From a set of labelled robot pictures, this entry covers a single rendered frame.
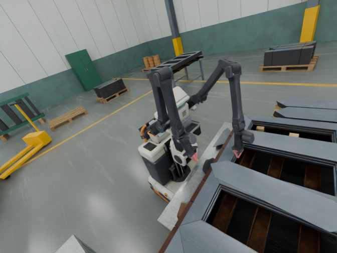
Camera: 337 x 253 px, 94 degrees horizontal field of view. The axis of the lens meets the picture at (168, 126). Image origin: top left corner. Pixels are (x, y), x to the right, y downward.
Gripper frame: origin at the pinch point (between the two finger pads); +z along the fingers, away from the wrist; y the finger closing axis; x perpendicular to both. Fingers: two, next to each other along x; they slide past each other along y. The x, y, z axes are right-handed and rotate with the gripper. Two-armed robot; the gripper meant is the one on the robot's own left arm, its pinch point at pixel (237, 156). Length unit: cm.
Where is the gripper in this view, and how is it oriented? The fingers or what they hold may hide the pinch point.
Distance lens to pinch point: 129.2
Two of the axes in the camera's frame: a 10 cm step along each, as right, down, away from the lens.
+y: 6.3, -3.3, 7.0
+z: 1.2, 9.3, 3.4
